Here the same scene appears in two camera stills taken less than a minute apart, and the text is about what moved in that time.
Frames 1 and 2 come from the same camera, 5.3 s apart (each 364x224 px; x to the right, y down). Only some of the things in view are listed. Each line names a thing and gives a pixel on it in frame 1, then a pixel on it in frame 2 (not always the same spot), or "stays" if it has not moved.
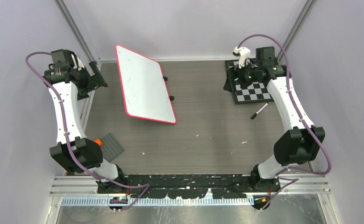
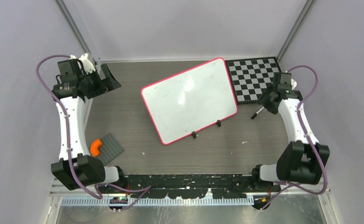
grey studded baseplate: (111, 148) stays
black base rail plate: (198, 186) stays
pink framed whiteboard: (144, 90) to (191, 101)
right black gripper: (240, 72) to (263, 101)
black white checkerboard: (256, 92) stays
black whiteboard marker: (255, 114) stays
